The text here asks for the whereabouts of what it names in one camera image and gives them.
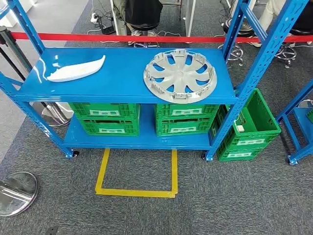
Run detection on white curved plastic part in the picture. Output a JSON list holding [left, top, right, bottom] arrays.
[[47, 55, 106, 83]]

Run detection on grey plastic wheel hubcap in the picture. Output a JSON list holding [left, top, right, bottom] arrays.
[[143, 49, 218, 104]]

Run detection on blue steel shelving rack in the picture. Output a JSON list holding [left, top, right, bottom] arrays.
[[0, 0, 309, 162], [276, 78, 313, 166]]

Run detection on yellow floor tape square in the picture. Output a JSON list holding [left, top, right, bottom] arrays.
[[94, 148, 178, 198]]

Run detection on black round stool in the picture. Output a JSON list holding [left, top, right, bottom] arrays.
[[274, 28, 313, 70], [127, 22, 161, 48], [217, 17, 256, 68]]

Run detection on person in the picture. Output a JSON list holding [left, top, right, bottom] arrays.
[[112, 0, 164, 46], [250, 0, 313, 47]]

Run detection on black router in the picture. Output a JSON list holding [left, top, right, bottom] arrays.
[[97, 15, 116, 35]]

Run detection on white desk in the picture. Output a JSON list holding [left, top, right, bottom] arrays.
[[109, 0, 197, 37]]

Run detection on red barrier belt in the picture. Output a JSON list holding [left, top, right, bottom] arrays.
[[11, 31, 313, 44]]

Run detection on black barrier belt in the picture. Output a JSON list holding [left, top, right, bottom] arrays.
[[0, 46, 26, 82]]

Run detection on round chrome stanchion base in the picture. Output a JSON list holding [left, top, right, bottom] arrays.
[[0, 172, 38, 217]]

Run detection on white power cable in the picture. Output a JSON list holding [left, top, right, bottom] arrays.
[[87, 28, 183, 45]]

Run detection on chrome stanchion post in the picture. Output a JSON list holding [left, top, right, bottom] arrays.
[[0, 25, 74, 128]]

